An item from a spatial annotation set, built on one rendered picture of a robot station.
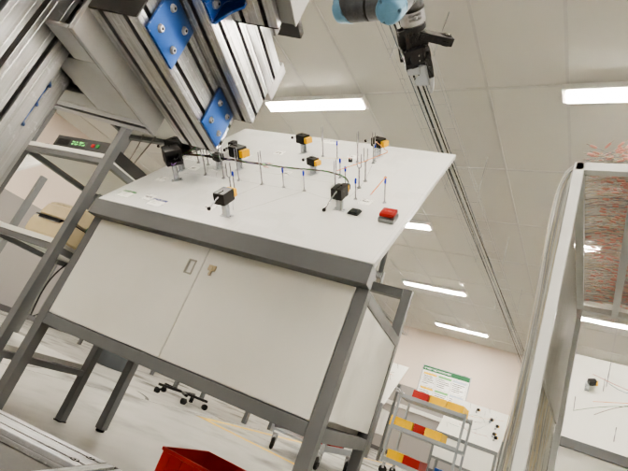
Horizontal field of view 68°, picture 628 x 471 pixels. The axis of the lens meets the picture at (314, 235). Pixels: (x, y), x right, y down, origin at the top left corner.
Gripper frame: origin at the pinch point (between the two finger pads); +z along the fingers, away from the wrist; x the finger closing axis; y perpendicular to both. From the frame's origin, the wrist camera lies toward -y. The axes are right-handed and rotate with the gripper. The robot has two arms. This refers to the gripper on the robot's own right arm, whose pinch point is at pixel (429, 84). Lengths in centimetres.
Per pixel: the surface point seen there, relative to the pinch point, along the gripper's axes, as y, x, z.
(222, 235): 80, 18, 20
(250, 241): 70, 24, 21
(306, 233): 53, 23, 25
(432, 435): 24, -121, 500
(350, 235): 39, 27, 29
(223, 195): 76, 6, 12
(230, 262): 80, 24, 27
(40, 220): 161, -25, 15
